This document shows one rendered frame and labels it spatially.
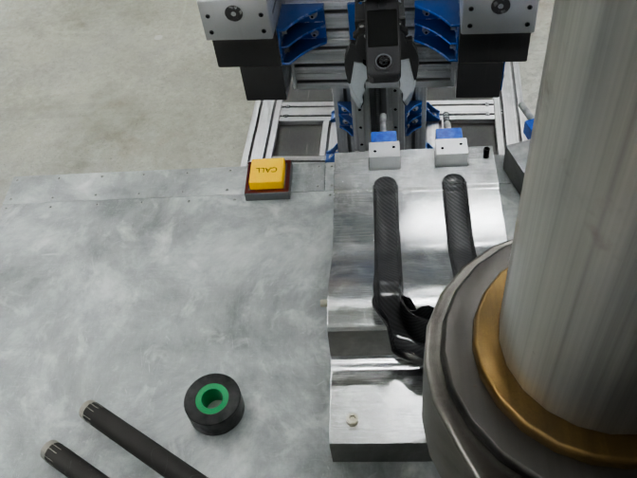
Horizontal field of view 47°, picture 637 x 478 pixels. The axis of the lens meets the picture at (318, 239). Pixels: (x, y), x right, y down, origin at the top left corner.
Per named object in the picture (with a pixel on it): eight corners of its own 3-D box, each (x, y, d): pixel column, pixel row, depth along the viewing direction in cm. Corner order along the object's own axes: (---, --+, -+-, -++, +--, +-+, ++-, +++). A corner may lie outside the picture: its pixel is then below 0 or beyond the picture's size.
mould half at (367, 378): (338, 189, 129) (332, 132, 118) (487, 183, 126) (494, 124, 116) (333, 462, 97) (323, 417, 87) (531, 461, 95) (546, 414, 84)
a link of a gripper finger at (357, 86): (361, 87, 115) (374, 39, 108) (361, 112, 111) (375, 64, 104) (341, 84, 115) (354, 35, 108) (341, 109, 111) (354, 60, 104)
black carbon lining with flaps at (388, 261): (371, 186, 119) (369, 143, 112) (470, 181, 117) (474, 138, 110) (374, 375, 97) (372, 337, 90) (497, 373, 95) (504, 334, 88)
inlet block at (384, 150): (369, 127, 129) (368, 103, 125) (397, 126, 128) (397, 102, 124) (370, 180, 121) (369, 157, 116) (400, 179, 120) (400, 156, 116)
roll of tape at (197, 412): (186, 437, 101) (180, 426, 99) (192, 385, 106) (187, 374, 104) (243, 434, 101) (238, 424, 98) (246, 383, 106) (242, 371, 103)
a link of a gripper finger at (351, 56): (370, 80, 109) (384, 31, 102) (370, 87, 108) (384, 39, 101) (338, 75, 108) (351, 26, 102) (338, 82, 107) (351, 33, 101)
